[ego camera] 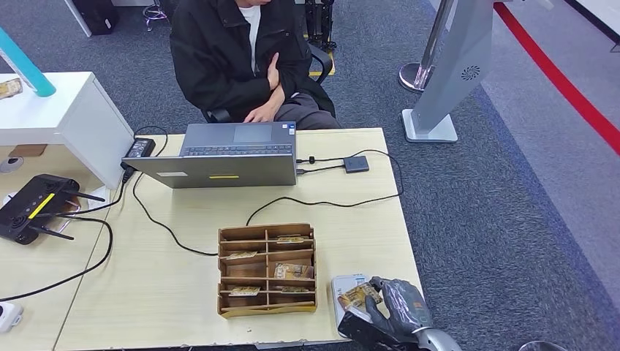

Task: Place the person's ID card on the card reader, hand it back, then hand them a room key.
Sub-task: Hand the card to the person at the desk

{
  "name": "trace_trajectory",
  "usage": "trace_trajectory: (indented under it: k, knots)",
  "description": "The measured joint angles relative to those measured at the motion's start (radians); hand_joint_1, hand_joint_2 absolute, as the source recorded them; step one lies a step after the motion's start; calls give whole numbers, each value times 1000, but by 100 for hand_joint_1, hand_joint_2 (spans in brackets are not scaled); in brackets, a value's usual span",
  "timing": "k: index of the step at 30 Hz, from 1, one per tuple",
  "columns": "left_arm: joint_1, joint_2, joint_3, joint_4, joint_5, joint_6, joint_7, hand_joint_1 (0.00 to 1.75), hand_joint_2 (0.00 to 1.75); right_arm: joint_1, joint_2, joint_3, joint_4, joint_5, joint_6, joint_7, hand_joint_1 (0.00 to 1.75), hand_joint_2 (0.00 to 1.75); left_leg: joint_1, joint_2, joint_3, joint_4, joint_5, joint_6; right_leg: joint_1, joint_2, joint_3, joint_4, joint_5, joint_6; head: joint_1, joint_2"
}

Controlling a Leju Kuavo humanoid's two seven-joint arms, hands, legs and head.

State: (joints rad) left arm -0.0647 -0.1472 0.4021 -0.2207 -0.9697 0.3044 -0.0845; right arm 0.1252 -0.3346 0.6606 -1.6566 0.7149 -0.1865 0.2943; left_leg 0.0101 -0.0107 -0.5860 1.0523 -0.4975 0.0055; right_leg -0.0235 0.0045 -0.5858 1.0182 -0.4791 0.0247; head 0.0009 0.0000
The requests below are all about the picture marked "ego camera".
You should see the dark grey USB hub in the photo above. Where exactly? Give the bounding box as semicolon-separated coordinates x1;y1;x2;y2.
296;155;370;176

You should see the black laptop charger cable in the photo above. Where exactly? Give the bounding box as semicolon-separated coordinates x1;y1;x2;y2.
130;126;405;257

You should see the white desk shelf riser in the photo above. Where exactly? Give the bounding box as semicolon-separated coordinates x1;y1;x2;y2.
0;71;135;190

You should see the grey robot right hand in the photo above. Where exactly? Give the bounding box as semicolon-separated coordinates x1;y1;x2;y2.
363;276;434;342

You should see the black laptop power adapter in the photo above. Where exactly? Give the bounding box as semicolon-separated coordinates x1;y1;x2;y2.
124;137;156;160

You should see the white furniture panel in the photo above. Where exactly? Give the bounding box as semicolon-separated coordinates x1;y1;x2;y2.
564;0;620;50

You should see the chrome stanchion post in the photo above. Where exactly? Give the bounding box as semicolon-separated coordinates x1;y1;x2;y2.
398;0;456;94

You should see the person's ID card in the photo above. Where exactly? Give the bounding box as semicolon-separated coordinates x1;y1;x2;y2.
337;282;384;311

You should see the person's right hand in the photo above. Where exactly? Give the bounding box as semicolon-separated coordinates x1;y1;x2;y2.
267;52;282;92

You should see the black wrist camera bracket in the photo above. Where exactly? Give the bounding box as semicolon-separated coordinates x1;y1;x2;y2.
366;324;418;351

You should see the black router with antennas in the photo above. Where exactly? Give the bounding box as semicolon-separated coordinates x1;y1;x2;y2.
0;174;106;246

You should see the patterned card on shelf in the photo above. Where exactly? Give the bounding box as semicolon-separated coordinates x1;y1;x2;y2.
0;77;23;100

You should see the black office chair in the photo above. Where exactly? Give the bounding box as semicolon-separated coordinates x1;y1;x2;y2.
200;42;335;124

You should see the person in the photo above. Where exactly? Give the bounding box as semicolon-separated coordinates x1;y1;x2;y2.
169;0;342;131

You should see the brown cardboard piece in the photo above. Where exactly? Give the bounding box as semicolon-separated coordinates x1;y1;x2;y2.
8;143;48;159

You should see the black equipment stand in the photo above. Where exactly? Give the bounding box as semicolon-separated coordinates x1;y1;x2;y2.
303;0;338;52

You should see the black adapter mains cord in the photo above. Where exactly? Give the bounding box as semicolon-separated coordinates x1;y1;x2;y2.
36;162;139;219

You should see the grey kiosk stand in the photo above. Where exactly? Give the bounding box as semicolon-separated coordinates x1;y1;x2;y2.
401;0;495;144

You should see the grey round ring object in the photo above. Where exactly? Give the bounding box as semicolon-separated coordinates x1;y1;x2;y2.
518;340;570;351

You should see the white table leg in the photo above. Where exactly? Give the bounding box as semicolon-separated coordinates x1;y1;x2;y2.
64;0;93;38

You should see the large patterned key card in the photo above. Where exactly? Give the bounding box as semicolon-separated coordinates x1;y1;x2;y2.
273;263;315;281

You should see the grey laptop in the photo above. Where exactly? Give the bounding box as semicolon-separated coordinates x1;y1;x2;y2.
121;122;298;189

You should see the white paper sheet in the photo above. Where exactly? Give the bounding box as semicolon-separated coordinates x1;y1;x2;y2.
89;186;113;205

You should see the wooden card organizer box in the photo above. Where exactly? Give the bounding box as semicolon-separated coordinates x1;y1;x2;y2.
216;223;319;320

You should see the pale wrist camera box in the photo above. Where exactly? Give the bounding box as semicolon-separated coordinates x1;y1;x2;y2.
337;309;378;344

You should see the person's left hand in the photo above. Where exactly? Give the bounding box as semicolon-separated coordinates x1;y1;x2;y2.
243;97;287;124

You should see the black router cable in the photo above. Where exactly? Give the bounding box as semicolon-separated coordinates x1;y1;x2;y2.
0;215;114;303

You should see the teal cylinder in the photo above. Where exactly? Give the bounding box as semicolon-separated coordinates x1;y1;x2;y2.
0;26;56;98

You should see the chrome chair base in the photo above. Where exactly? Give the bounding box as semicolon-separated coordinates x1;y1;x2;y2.
141;0;166;31

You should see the black cabinet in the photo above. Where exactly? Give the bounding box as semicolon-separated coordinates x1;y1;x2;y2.
72;0;120;36

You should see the white card reader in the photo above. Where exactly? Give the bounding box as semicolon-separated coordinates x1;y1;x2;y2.
330;273;374;326

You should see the white power strip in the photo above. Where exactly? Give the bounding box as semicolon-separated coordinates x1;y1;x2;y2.
0;302;24;334

